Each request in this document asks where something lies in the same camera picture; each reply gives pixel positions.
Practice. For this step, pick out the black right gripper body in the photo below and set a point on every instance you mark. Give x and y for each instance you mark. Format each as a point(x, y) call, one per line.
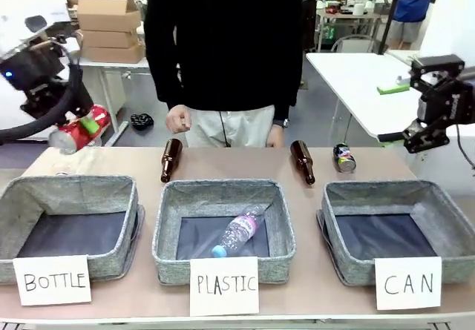
point(451, 102)

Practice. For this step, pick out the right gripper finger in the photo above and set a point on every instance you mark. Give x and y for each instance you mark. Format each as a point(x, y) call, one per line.
point(392, 89)
point(423, 137)

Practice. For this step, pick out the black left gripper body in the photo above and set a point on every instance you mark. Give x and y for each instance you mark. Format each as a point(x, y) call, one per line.
point(37, 74)

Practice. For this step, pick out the red drink can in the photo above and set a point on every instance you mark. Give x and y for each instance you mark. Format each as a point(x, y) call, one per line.
point(76, 139)

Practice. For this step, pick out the person's right forearm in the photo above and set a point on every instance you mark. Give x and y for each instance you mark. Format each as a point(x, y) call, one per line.
point(163, 81)

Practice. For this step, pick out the person's left forearm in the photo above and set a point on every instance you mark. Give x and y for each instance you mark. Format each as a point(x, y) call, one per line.
point(287, 85)

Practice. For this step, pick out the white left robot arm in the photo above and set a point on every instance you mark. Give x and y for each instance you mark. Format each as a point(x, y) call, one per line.
point(33, 5)

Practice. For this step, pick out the grey basket labelled can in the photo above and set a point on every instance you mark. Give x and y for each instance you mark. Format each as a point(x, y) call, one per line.
point(378, 200)

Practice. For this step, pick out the grey basket labelled bottle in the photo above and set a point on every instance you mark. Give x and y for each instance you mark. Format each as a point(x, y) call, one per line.
point(67, 200)

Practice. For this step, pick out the dark printed drink can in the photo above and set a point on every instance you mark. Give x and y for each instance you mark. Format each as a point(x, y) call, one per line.
point(345, 158)

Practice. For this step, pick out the paper sign reading can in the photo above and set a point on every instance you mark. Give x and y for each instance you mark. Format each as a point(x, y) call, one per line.
point(408, 284)

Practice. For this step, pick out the grey basket labelled plastic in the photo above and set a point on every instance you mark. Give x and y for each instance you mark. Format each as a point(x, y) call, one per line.
point(222, 196)

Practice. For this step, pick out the person's right hand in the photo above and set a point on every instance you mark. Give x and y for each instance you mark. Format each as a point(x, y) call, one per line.
point(178, 118)

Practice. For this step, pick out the person's left hand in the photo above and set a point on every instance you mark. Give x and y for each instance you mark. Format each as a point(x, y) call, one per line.
point(275, 137)

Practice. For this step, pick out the large white side table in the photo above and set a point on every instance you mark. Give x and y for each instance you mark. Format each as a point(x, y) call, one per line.
point(352, 74)

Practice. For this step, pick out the black object on floor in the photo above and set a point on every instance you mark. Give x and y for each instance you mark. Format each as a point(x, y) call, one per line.
point(141, 121)

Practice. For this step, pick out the white table under boxes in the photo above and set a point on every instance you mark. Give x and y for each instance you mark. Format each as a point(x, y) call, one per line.
point(111, 70)

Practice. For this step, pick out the grey mesh chair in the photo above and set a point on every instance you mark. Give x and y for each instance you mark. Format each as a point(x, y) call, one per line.
point(352, 44)

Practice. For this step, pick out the black stand pole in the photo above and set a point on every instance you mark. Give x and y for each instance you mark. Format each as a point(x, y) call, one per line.
point(389, 15)

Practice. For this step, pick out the closed flat cardboard box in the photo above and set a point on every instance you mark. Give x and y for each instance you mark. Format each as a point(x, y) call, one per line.
point(107, 39)
point(111, 53)

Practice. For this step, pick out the cluttered background workbench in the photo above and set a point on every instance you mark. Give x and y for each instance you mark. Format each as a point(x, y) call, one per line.
point(349, 18)

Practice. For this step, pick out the brown glass bottle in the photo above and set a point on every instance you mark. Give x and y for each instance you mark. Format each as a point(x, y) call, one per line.
point(302, 161)
point(170, 159)

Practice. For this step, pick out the bystander in blue shirt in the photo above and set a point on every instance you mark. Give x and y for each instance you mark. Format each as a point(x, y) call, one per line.
point(410, 0)

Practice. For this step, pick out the open cardboard box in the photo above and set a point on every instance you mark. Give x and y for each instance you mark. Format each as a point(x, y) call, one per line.
point(107, 16)

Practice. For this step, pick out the dark wrist watch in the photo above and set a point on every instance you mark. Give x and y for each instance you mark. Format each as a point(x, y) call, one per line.
point(285, 123)

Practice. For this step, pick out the light grey trousers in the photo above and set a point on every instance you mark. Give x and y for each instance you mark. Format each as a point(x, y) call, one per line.
point(230, 126)

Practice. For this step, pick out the black hoodie torso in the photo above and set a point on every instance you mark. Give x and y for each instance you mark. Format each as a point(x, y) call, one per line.
point(222, 41)

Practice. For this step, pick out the paper sign reading bottle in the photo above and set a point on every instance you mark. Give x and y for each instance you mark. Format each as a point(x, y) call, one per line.
point(52, 281)

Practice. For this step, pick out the clear plastic bottle blue cap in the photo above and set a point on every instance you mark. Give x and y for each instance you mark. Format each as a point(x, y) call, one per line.
point(239, 230)

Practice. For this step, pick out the paper sign reading plastic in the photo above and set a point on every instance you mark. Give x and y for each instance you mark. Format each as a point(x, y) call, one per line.
point(224, 286)

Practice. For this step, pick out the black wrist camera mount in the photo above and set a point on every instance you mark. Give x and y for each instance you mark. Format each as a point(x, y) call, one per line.
point(438, 65)

